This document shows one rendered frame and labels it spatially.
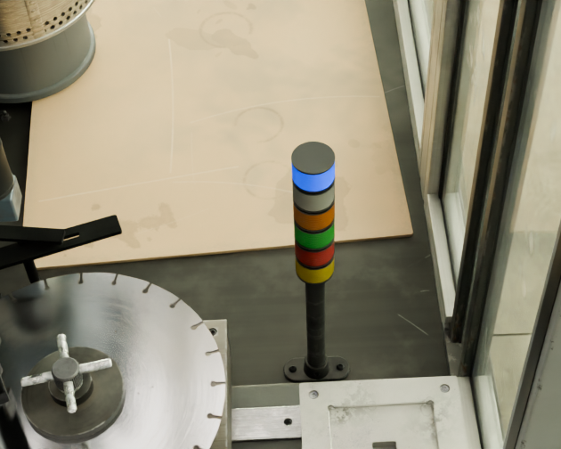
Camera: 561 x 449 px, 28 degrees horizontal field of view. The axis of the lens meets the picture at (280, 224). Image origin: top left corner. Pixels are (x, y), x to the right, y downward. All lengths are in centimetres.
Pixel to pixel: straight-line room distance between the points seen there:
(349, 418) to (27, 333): 38
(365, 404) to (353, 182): 48
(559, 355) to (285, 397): 69
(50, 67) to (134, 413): 74
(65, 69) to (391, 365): 72
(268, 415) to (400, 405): 22
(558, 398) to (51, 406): 59
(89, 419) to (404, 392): 35
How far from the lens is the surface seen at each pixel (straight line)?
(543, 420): 88
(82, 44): 184
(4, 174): 129
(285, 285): 155
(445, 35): 139
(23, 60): 178
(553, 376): 83
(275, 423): 142
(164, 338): 127
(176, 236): 161
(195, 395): 123
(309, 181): 114
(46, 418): 123
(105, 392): 123
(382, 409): 127
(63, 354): 122
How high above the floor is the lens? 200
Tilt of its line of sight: 51 degrees down
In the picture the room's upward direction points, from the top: 3 degrees counter-clockwise
